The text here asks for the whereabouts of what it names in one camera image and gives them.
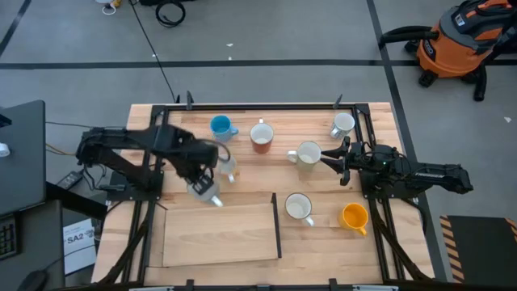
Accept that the black aluminium table frame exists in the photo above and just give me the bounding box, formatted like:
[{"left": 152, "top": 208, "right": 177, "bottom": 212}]
[{"left": 91, "top": 91, "right": 435, "bottom": 291}]

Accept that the black computer mouse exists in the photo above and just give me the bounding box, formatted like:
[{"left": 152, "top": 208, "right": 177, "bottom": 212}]
[{"left": 18, "top": 269, "right": 49, "bottom": 291}]

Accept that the black power adapter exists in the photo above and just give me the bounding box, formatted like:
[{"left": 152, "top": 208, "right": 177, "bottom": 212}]
[{"left": 56, "top": 170, "right": 85, "bottom": 191}]

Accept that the blue faceted mug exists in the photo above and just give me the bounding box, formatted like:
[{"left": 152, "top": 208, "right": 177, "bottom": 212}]
[{"left": 209, "top": 114, "right": 240, "bottom": 143}]

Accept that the orange shop vacuum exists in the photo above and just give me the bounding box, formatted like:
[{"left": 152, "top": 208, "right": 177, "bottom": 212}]
[{"left": 378, "top": 0, "right": 517, "bottom": 102}]

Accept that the yellow faceted mug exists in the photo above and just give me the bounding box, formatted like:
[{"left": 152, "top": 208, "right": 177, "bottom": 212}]
[{"left": 337, "top": 201, "right": 370, "bottom": 238}]

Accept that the thin black cable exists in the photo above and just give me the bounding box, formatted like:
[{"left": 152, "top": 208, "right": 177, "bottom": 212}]
[{"left": 128, "top": 0, "right": 181, "bottom": 104}]

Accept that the terracotta mug white inside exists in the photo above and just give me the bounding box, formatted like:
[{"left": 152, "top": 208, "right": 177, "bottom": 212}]
[{"left": 249, "top": 117, "right": 275, "bottom": 155}]

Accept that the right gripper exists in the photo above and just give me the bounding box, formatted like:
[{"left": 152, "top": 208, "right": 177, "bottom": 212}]
[{"left": 322, "top": 136, "right": 381, "bottom": 187}]

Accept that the wooden shelf black metal rail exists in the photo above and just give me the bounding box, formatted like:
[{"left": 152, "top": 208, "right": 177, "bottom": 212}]
[{"left": 161, "top": 192, "right": 283, "bottom": 268}]

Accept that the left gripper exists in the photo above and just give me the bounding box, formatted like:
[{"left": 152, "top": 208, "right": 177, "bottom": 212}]
[{"left": 174, "top": 141, "right": 221, "bottom": 196}]

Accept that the white and yellow cord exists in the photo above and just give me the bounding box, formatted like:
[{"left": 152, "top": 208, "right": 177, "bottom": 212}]
[{"left": 100, "top": 0, "right": 123, "bottom": 16}]

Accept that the black hazard striped mat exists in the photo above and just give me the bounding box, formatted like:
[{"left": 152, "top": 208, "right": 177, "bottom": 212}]
[{"left": 439, "top": 214, "right": 517, "bottom": 286}]

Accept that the black coiled cable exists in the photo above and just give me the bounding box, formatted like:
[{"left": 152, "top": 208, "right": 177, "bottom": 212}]
[{"left": 155, "top": 0, "right": 187, "bottom": 28}]

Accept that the gray desk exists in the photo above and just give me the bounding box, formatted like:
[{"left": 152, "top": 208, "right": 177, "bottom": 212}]
[{"left": 0, "top": 200, "right": 66, "bottom": 291}]

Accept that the cream mug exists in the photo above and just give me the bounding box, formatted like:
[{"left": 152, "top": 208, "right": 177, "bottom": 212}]
[{"left": 286, "top": 140, "right": 323, "bottom": 173}]

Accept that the black keyboard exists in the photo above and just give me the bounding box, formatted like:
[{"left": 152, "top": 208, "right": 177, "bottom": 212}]
[{"left": 0, "top": 213, "right": 20, "bottom": 260}]

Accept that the white printed paper sheet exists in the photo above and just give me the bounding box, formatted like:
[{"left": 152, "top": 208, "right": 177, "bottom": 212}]
[{"left": 62, "top": 217, "right": 98, "bottom": 276}]

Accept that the white mug blue pattern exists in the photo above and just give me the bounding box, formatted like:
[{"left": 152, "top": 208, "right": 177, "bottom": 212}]
[{"left": 330, "top": 112, "right": 357, "bottom": 141}]

